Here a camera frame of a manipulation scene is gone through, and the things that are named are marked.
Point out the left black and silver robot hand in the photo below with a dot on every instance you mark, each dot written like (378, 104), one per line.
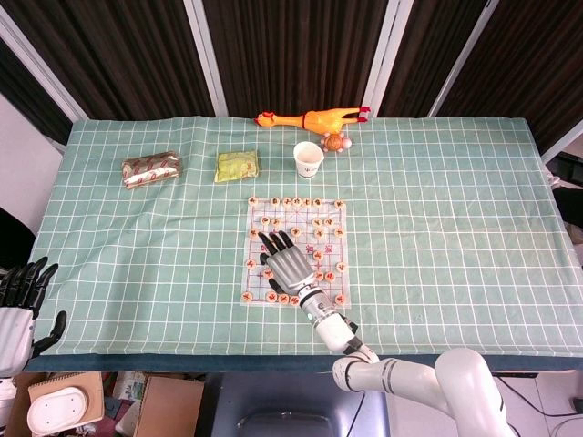
(16, 337)

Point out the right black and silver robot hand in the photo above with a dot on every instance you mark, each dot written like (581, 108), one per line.
(291, 268)

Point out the wooden Chinese chess piece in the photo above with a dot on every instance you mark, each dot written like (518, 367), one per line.
(318, 254)
(268, 273)
(318, 202)
(338, 232)
(283, 298)
(308, 202)
(276, 221)
(297, 201)
(287, 201)
(253, 200)
(339, 204)
(320, 275)
(340, 298)
(250, 263)
(297, 230)
(253, 232)
(275, 201)
(271, 297)
(341, 266)
(247, 297)
(317, 222)
(293, 301)
(264, 220)
(319, 233)
(328, 222)
(330, 276)

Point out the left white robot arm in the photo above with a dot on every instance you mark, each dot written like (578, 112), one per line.
(4, 391)

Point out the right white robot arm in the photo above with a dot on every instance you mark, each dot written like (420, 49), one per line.
(337, 330)

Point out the translucent Chinese chess board sheet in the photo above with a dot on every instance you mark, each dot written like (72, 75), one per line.
(303, 216)

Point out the white oval device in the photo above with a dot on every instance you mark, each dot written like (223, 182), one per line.
(57, 409)

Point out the brown spiral notebook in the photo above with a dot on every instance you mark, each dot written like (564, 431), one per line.
(93, 387)

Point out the white paper cup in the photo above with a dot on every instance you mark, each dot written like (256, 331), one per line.
(309, 168)

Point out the yellow green snack packet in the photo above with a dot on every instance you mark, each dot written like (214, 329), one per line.
(237, 166)

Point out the stack of printed papers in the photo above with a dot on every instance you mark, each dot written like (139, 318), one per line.
(129, 387)

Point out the blue grey chair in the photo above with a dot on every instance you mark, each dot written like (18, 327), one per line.
(282, 393)

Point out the small turtle toy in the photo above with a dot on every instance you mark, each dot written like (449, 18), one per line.
(334, 142)

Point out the green grid tablecloth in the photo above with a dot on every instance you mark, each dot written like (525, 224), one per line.
(159, 227)

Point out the yellow rubber chicken toy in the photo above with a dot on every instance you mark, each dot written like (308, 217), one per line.
(319, 120)

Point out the brown cardboard box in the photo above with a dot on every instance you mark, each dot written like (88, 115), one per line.
(170, 407)

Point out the gold foil snack packet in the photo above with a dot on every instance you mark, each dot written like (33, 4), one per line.
(150, 170)

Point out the dark brown curtain panel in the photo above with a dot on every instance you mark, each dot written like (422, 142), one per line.
(524, 68)
(428, 59)
(114, 59)
(27, 100)
(296, 54)

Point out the white frame post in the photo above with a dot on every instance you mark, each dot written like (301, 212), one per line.
(388, 54)
(565, 143)
(205, 54)
(463, 54)
(45, 86)

